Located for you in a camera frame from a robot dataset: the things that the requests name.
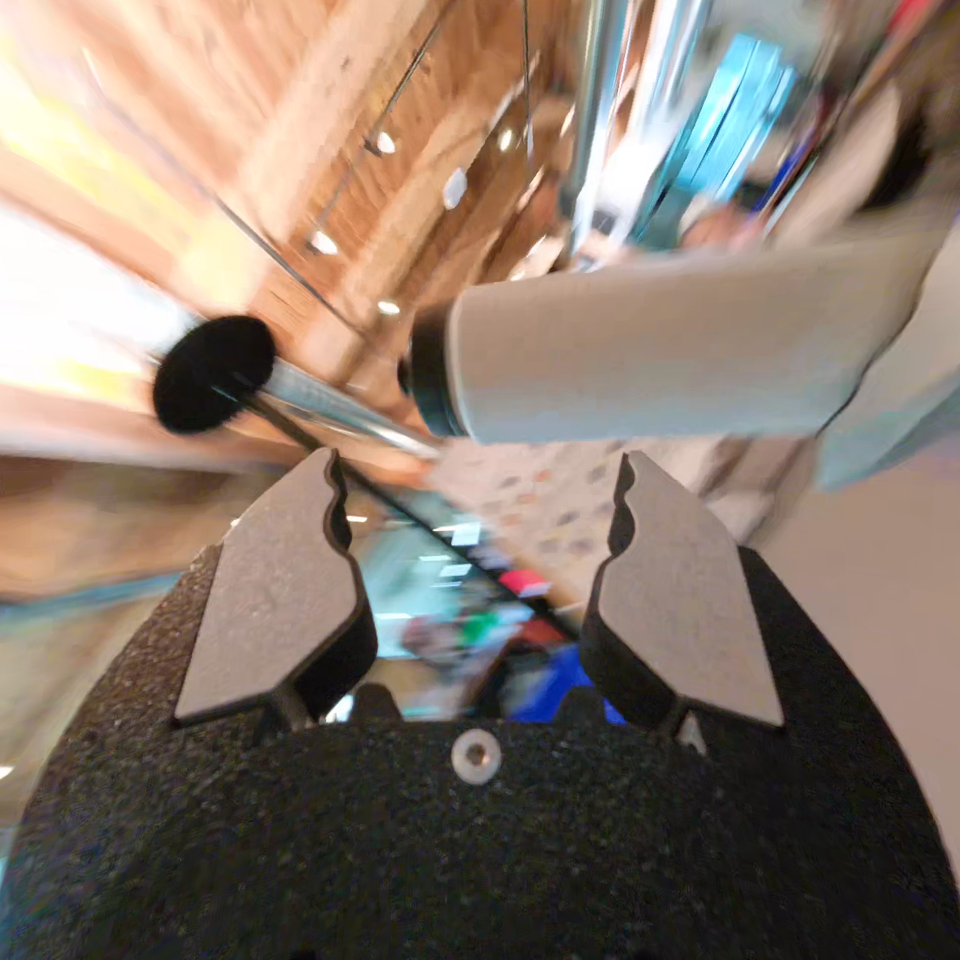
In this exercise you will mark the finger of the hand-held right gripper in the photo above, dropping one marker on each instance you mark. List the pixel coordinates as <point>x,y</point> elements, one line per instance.
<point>832,187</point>
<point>907,390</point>

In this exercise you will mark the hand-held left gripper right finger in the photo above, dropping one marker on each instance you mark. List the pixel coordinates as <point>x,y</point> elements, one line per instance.
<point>690,600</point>

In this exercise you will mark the blue storage bin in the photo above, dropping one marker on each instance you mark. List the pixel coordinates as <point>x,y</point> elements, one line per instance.
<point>555,690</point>

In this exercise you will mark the white bottle black cap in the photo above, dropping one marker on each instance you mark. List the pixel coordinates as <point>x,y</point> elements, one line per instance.
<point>637,360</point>

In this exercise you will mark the silver round pipe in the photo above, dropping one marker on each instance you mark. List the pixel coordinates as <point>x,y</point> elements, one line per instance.
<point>607,112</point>

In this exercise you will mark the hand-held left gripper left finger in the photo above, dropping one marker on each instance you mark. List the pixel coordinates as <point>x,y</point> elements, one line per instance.
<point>270,600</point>

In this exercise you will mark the red bin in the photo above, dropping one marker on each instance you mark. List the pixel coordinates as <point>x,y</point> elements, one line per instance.
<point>525,583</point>

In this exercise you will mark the green object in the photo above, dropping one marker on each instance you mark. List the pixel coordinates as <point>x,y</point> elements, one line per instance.
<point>487,628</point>

